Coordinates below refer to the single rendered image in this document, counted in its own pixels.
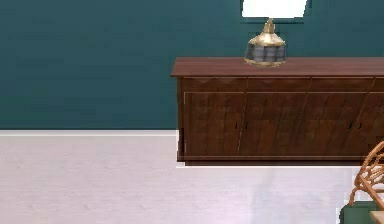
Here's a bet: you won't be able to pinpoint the tan rattan chair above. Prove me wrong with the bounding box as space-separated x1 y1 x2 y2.
348 141 384 224

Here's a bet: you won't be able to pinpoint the gold and grey table lamp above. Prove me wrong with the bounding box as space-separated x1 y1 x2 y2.
240 0 309 68

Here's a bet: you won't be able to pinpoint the dark brown wooden sideboard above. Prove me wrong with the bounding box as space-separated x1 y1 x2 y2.
170 56 384 167

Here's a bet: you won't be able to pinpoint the green cushion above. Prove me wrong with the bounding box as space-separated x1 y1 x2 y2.
339 200 383 224

